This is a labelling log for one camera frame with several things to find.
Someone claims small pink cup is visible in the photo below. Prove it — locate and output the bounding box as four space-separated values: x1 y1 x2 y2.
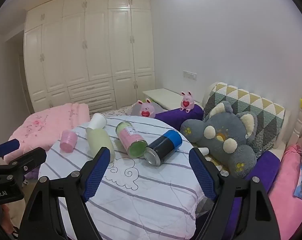
60 129 78 153

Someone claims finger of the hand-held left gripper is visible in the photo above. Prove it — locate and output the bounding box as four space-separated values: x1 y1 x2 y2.
0 138 20 166
0 147 47 182

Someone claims black and blue cup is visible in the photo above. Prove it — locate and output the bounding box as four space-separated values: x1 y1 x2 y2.
143 129 183 167

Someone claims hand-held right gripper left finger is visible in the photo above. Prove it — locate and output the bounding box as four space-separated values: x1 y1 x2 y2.
17 147 111 240

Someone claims white paper cup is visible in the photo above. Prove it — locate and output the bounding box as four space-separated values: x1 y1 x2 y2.
88 113 108 131

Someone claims small pink bunny plush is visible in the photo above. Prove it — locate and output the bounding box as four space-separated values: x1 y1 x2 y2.
180 91 195 112

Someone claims white wardrobe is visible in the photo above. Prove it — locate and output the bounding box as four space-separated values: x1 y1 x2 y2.
23 0 156 114

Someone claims large pink bunny plush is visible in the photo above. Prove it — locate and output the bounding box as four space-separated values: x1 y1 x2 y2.
137 99 157 118

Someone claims white headboard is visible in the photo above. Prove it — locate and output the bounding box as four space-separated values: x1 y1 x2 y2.
290 72 302 146

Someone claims white striped quilt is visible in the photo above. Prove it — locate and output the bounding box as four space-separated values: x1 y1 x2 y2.
38 115 212 240

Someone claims grey mouse plush toy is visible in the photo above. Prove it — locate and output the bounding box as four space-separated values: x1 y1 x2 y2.
180 101 259 179

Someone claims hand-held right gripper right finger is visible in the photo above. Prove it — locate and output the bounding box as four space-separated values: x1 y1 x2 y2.
188 147 283 240

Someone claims pink blanket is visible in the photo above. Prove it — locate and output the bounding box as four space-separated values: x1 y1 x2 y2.
3 102 90 166

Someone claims triangle patterned quilted cushion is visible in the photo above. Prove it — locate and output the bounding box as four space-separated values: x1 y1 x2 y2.
202 82 286 158

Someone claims white nightstand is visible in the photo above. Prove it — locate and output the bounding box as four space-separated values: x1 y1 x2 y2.
142 88 200 111

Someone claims pale green cup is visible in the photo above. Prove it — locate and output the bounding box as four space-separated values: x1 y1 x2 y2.
85 127 116 163

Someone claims purple pillow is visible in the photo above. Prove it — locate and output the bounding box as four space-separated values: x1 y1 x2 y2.
155 104 204 131

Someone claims pink pillow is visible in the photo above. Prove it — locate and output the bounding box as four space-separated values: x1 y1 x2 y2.
267 144 302 211

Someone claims green cup with pink label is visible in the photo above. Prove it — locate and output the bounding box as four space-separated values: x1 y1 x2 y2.
115 121 148 159

